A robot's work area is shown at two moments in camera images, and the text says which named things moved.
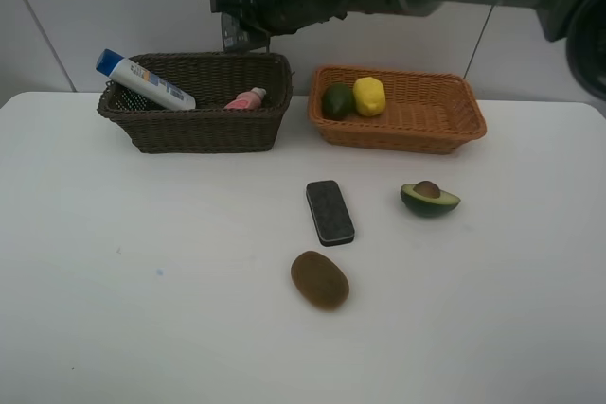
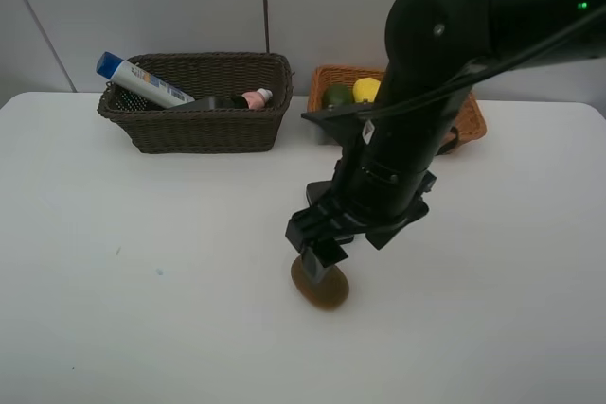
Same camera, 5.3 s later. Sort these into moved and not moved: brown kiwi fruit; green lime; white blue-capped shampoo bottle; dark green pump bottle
Moved: dark green pump bottle
Not moved: green lime; brown kiwi fruit; white blue-capped shampoo bottle
